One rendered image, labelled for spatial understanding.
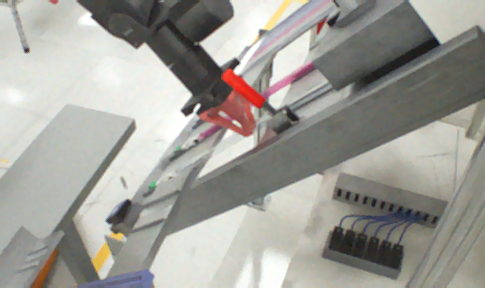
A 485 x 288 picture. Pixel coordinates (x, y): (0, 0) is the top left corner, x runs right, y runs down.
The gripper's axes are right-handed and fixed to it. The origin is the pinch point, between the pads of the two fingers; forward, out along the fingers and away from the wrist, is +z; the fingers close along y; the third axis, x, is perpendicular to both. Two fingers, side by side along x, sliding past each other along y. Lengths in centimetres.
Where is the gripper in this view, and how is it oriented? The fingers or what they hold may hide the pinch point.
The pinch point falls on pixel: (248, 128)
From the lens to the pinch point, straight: 67.9
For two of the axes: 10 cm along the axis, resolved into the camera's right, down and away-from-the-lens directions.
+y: 3.7, -6.4, 6.8
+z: 6.4, 7.0, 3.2
